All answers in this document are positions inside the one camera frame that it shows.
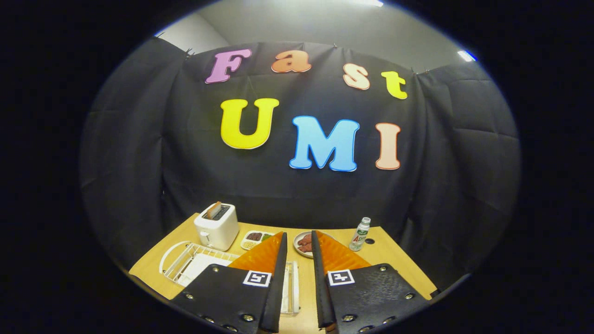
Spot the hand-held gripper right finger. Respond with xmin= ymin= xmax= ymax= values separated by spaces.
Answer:
xmin=311 ymin=230 xmax=430 ymax=334

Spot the white divided snack tray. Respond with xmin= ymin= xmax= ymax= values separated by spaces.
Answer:
xmin=240 ymin=231 xmax=275 ymax=251

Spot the beige plate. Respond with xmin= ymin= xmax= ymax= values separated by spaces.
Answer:
xmin=293 ymin=231 xmax=335 ymax=258

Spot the white bottle green label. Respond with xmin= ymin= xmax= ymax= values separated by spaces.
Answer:
xmin=349 ymin=217 xmax=371 ymax=252

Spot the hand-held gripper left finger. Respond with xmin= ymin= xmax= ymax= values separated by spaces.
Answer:
xmin=169 ymin=232 xmax=288 ymax=334

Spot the white wire dish rack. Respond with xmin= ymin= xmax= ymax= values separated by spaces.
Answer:
xmin=159 ymin=240 xmax=300 ymax=316

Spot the white toaster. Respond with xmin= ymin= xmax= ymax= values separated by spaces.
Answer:
xmin=194 ymin=203 xmax=240 ymax=251

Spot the black backdrop cloth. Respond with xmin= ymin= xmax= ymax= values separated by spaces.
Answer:
xmin=79 ymin=37 xmax=520 ymax=293

